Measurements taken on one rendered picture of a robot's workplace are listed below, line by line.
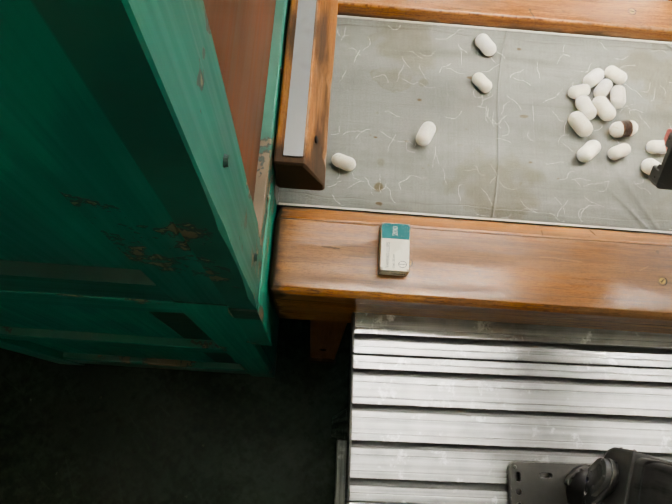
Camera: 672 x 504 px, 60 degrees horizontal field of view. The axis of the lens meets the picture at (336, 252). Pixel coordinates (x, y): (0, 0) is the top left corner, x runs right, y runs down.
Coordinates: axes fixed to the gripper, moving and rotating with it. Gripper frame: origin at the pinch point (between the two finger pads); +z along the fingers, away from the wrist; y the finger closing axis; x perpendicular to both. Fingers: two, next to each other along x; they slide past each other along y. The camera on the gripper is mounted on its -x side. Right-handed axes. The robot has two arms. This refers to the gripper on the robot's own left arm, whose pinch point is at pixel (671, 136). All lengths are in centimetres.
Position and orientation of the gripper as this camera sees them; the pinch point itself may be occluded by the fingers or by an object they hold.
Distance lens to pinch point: 83.0
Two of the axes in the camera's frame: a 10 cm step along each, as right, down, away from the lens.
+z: 0.2, -5.2, 8.5
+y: -10.0, -0.7, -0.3
